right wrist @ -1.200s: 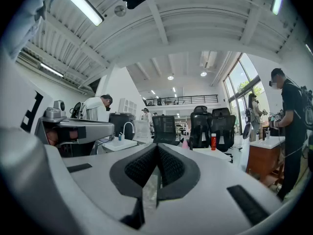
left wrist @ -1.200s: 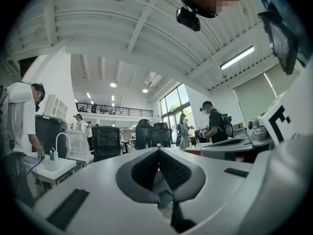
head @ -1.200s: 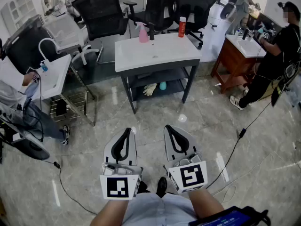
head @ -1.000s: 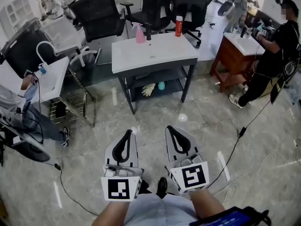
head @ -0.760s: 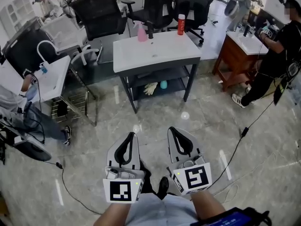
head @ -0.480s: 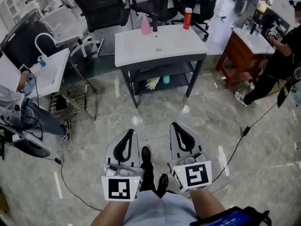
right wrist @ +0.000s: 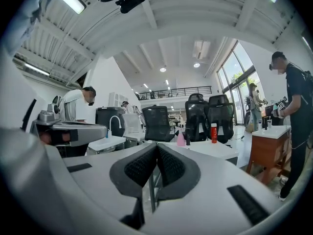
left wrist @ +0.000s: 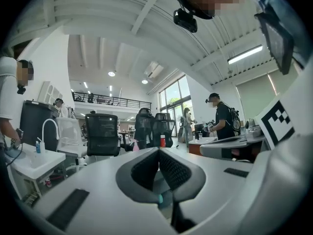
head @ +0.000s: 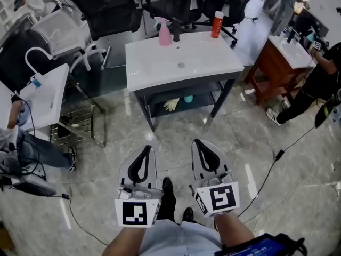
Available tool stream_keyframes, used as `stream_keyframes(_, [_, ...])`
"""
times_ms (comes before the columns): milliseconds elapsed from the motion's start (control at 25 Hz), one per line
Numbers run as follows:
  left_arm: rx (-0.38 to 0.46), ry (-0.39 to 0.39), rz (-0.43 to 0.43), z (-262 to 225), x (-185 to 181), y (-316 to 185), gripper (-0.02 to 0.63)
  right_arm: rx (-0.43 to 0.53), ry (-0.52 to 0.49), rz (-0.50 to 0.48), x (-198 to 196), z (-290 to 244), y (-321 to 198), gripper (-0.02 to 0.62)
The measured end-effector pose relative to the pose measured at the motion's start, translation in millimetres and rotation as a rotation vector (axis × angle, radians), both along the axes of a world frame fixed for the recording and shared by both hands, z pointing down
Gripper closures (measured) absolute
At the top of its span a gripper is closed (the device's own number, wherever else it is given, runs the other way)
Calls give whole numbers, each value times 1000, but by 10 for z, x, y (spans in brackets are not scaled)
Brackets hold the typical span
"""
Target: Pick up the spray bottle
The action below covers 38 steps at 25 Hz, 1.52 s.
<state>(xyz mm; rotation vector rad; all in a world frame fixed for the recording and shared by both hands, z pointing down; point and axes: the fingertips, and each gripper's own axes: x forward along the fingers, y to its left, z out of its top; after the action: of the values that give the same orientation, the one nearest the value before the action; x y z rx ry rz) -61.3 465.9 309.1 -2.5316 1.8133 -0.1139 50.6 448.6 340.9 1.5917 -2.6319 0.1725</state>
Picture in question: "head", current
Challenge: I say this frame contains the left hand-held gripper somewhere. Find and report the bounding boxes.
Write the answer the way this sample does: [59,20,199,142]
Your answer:
[114,145,164,228]

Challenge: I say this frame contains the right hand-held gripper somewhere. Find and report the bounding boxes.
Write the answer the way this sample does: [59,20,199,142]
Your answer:
[188,138,241,219]

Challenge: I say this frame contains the pink spray bottle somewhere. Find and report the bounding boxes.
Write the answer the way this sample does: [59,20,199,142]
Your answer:
[153,17,173,46]

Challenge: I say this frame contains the person's left forearm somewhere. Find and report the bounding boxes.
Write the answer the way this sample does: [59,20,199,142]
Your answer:
[102,225,148,256]

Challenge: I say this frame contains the person's right forearm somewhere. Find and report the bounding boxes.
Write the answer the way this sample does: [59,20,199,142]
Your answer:
[212,211,257,251]

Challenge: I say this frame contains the red bottle with white cap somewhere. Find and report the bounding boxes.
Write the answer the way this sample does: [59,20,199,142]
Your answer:
[210,11,224,39]

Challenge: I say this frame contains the person's left black shoe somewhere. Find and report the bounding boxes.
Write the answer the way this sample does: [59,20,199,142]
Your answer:
[161,177,174,197]

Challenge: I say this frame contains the person's black shoe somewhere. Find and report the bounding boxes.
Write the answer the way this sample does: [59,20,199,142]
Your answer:
[161,177,174,197]
[182,206,195,223]

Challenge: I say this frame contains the person's black trousers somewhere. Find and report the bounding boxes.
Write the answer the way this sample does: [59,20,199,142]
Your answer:
[156,193,177,223]

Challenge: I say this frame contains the person's right black shoe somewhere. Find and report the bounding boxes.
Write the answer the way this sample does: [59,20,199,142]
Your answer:
[182,206,195,223]

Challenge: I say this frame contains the pale yellow rubber gloves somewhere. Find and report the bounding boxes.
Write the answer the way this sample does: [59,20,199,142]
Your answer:
[163,98,181,111]

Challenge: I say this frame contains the dark grey washbasin stand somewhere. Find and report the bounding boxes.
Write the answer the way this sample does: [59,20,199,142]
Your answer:
[132,72,242,132]

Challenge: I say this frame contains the metal rack stand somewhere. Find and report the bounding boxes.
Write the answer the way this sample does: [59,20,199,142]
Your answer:
[50,70,108,148]

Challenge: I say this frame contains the person's light blue shirt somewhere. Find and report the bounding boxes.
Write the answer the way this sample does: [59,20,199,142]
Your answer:
[138,219,223,256]

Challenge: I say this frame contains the grey chair base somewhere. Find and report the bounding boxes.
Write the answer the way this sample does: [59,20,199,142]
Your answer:
[0,173,58,197]

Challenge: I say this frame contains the white rectangular washbasin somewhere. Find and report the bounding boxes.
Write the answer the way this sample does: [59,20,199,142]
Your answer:
[125,31,245,92]

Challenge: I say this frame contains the brown wooden cabinet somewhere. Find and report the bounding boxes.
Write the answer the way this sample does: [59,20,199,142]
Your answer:
[244,38,316,106]

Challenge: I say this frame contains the blue oval pad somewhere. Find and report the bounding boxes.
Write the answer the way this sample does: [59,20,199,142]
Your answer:
[15,100,33,130]

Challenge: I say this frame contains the black faucet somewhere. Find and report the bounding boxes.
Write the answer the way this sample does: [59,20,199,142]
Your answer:
[171,19,182,43]
[287,26,302,45]

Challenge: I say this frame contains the white office chair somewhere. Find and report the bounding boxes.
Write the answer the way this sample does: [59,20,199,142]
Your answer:
[30,9,108,73]

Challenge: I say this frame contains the black swivel office chair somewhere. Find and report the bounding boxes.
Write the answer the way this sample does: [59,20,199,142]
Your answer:
[135,0,209,34]
[201,0,262,48]

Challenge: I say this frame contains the black chair with chrome base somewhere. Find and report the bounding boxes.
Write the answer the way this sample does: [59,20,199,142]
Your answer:
[67,0,145,69]

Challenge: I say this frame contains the black floor cable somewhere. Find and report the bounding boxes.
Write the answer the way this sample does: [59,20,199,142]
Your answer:
[54,193,110,247]
[236,124,318,219]

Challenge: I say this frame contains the black tablet with strap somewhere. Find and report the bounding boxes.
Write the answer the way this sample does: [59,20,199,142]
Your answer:
[214,233,307,256]

